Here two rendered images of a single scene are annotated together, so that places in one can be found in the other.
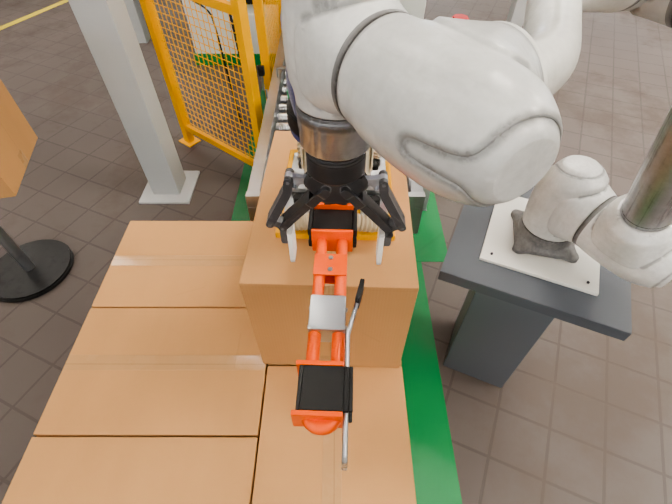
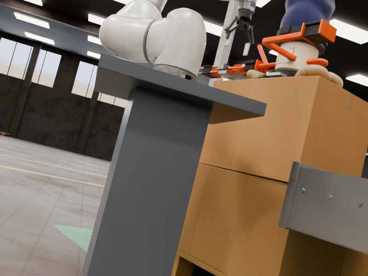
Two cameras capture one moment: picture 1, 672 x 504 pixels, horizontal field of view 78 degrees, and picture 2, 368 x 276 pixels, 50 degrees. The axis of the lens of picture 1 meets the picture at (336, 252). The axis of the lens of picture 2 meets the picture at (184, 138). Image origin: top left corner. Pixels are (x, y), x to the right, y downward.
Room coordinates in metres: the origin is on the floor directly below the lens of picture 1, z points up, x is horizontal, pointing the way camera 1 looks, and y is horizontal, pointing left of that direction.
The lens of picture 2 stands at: (1.99, -1.38, 0.50)
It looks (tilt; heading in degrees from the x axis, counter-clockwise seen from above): 4 degrees up; 143
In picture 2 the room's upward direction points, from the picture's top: 14 degrees clockwise
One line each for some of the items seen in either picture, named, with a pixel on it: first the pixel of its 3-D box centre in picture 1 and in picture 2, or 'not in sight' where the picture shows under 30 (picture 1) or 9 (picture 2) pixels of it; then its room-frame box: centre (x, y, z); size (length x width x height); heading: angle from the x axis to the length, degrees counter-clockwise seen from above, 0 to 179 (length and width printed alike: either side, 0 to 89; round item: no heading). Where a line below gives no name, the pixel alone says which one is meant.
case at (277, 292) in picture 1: (334, 244); (279, 136); (0.83, 0.00, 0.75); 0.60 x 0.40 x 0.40; 178
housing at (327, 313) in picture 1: (327, 318); (226, 72); (0.38, 0.01, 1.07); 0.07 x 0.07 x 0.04; 88
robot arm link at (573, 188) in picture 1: (567, 196); (180, 41); (0.85, -0.63, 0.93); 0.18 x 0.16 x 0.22; 32
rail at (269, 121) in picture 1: (280, 75); not in sight; (2.39, 0.33, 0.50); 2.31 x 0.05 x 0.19; 0
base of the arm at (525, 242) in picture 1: (545, 225); (175, 79); (0.88, -0.63, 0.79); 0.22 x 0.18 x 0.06; 166
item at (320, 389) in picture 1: (319, 393); (212, 72); (0.24, 0.03, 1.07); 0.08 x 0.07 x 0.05; 178
